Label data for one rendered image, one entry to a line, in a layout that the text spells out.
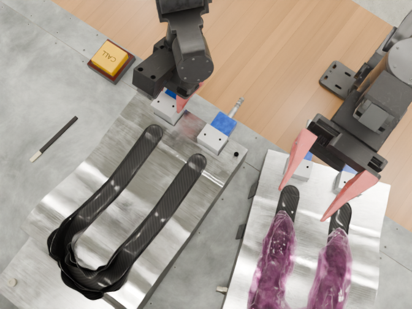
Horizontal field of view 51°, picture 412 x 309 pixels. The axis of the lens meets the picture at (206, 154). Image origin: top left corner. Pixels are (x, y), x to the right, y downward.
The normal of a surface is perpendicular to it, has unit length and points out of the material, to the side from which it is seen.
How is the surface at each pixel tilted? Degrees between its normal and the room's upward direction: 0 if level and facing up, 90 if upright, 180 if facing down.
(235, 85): 0
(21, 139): 0
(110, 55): 0
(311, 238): 29
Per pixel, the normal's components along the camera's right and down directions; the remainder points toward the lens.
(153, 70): 0.21, -0.60
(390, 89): -0.02, -0.24
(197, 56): 0.20, 0.80
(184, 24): -0.07, -0.56
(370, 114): -0.37, 0.26
